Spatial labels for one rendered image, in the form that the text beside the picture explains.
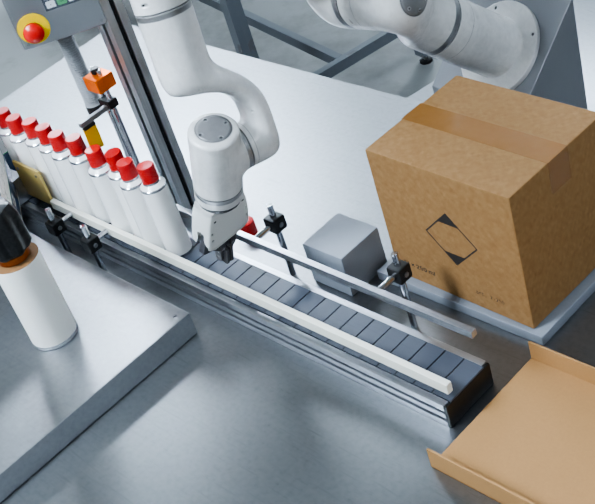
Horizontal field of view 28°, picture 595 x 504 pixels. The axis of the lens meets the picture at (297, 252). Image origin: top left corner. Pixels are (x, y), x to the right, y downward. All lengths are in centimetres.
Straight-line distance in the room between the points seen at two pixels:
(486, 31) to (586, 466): 88
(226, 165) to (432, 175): 33
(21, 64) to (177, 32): 361
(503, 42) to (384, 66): 218
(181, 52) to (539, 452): 81
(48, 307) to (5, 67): 339
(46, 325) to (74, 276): 21
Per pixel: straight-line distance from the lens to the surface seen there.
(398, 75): 438
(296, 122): 266
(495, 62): 231
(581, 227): 197
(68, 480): 203
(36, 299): 214
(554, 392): 188
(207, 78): 188
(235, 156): 192
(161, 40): 186
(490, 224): 185
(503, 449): 181
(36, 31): 223
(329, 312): 204
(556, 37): 231
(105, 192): 233
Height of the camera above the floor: 219
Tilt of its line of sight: 37 degrees down
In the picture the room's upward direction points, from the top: 19 degrees counter-clockwise
